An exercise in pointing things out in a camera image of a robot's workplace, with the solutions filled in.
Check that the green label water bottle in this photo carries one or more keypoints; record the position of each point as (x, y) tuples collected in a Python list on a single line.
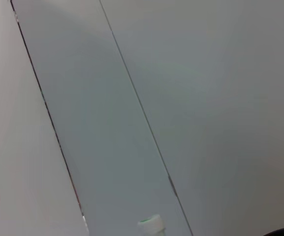
[(151, 223)]

